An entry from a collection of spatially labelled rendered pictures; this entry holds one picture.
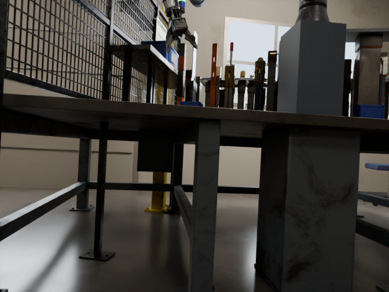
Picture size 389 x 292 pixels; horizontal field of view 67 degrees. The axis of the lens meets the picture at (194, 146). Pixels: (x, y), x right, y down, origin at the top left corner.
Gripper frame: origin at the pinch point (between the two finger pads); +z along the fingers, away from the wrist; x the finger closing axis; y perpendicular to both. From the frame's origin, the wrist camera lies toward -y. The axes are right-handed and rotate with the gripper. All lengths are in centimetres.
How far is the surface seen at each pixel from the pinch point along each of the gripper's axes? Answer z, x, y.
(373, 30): 16, 85, 27
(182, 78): 2.1, 6.9, -37.8
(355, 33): 14, 80, 23
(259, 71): 14.4, 44.6, -12.0
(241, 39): -73, 140, -191
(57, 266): 80, -81, -11
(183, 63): -6.6, 9.9, -36.4
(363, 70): 33, 79, 21
